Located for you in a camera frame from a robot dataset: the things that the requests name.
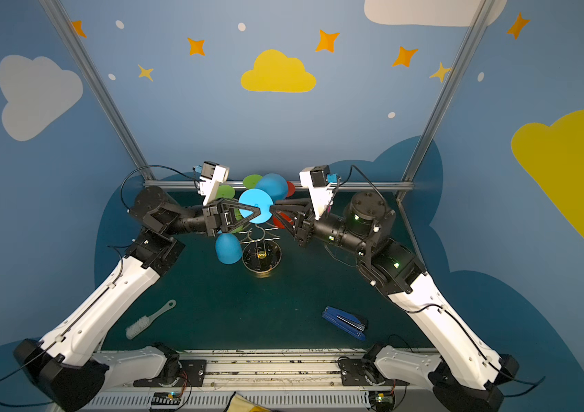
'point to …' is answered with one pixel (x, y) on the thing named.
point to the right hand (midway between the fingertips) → (278, 202)
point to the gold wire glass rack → (261, 253)
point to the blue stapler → (344, 322)
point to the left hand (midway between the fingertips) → (257, 209)
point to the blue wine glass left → (228, 248)
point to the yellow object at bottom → (240, 403)
